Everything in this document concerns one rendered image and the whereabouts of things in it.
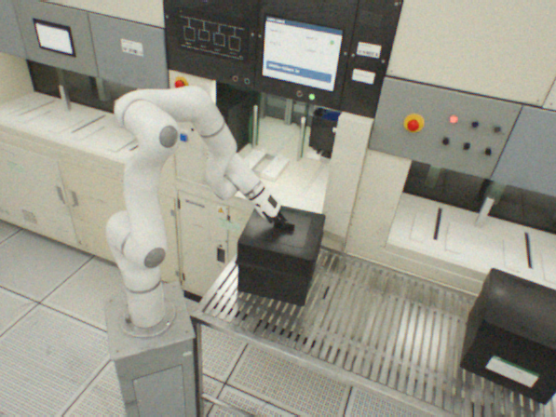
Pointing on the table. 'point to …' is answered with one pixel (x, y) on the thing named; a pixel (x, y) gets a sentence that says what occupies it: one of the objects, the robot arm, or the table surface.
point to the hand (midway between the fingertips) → (282, 221)
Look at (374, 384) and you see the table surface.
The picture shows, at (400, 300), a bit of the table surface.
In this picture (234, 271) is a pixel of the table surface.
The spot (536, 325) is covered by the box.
